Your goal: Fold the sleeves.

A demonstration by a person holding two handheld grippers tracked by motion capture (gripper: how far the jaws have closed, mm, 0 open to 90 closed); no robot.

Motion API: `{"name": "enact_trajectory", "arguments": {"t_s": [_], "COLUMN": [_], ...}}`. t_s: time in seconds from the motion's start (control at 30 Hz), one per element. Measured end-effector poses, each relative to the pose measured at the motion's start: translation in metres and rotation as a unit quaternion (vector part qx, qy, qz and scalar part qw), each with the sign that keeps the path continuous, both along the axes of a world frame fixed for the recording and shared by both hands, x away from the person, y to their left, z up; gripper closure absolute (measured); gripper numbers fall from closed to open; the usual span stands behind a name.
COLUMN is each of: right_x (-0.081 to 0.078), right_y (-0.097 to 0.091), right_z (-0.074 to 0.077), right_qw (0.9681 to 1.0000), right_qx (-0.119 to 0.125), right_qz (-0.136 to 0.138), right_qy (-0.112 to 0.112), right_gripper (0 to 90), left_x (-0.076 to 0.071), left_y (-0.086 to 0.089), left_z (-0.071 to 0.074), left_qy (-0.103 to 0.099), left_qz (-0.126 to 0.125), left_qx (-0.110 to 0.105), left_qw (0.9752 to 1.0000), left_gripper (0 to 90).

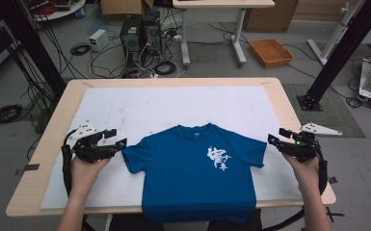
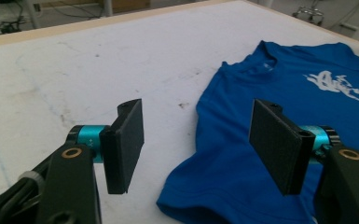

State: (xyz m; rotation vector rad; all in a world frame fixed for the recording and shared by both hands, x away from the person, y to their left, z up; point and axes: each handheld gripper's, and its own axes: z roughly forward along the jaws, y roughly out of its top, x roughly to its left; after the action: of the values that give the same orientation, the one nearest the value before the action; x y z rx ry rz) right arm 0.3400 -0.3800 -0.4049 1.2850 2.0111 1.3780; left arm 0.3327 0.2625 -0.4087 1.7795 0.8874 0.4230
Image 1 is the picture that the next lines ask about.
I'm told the grey floor mat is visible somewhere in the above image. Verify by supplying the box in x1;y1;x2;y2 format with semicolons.
282;83;366;139

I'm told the person's right leg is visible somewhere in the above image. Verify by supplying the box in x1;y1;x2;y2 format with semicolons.
206;209;263;231

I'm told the black sleeved gripper cable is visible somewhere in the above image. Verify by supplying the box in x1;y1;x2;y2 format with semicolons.
263;141;330;231
61;129;79;198

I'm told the person's right hand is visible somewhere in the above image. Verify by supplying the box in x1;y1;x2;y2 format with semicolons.
282;153;321;193

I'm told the light wooden table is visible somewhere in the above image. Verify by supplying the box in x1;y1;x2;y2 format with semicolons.
5;77;337;218

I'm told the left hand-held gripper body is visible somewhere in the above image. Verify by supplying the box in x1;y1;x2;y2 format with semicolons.
67;120;120;164

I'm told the person's leg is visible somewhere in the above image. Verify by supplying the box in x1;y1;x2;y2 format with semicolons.
108;213;166;231
206;209;263;231

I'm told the white desk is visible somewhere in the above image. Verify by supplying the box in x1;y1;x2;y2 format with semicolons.
172;0;276;67

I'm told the person's left leg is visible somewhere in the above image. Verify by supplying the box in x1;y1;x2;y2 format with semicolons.
108;213;166;231

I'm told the white table mat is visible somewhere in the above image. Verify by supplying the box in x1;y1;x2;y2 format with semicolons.
40;85;304;210

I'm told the orange tray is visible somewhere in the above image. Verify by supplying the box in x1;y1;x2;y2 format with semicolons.
249;38;294;68

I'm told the round white table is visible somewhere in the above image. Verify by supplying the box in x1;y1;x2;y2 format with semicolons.
24;0;87;23

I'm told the black cable coil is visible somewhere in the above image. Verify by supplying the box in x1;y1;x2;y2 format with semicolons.
153;60;178;77
0;103;24;126
69;42;93;57

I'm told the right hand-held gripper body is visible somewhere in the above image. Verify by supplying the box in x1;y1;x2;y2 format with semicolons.
280;122;343;163

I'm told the cardboard box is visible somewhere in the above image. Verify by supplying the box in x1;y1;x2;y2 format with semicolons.
243;0;300;34
100;0;155;22

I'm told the person's left hand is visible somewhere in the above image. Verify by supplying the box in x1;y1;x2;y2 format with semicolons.
70;156;112;196

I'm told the blue t-shirt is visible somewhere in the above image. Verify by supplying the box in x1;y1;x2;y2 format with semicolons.
121;122;268;224

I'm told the white power supply box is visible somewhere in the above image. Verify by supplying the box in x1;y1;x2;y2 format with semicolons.
89;28;110;53

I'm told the white metal stand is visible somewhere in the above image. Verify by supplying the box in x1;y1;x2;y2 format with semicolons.
306;0;367;66

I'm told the black computer tower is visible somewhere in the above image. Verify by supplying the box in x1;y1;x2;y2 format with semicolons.
119;13;145;71
142;11;164;58

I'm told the black metal post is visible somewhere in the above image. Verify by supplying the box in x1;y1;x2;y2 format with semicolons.
0;0;67;97
296;0;371;113

